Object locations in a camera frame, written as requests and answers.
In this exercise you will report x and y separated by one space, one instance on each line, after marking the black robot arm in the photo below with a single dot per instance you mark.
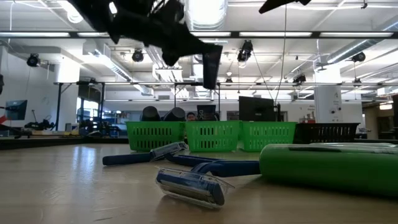
40 125

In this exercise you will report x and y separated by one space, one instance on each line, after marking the blue razor with clear cap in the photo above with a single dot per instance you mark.
189 186
124 159

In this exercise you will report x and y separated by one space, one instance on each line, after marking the black frame stand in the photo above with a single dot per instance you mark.
58 105

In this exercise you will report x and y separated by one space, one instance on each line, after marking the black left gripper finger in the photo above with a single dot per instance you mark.
170 58
192 46

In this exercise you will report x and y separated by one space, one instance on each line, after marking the black overhead light beam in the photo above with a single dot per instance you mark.
315 34

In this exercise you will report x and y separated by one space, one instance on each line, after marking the gray slanted ceiling duct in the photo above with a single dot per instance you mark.
348 51

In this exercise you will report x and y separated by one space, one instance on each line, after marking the black rounded bottle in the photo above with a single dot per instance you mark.
175 114
150 113

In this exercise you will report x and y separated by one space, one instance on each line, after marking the person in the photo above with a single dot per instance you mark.
191 116

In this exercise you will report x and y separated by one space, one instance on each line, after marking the green plastic basket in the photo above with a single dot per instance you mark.
267 125
155 124
211 124

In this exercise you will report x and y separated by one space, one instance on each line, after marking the small dark monitor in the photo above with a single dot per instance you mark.
17 109

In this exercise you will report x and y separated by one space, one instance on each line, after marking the black monitor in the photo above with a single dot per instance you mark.
256 109

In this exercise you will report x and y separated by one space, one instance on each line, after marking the green plastic tube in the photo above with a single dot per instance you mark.
326 171

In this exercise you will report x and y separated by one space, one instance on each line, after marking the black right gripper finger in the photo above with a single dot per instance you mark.
280 3

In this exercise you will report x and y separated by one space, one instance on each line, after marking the black sachet white print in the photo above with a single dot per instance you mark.
206 113

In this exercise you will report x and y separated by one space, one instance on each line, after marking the round silver air duct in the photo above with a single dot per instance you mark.
206 15

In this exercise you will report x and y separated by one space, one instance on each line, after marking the black plastic basket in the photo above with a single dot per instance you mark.
326 125

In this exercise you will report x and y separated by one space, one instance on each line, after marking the white round pillar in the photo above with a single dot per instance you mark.
328 102

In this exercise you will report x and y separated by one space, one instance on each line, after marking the red angled bar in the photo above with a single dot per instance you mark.
3 119

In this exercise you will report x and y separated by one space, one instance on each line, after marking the black ceiling spotlight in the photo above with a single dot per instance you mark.
245 51
359 57
299 78
137 55
229 80
32 60

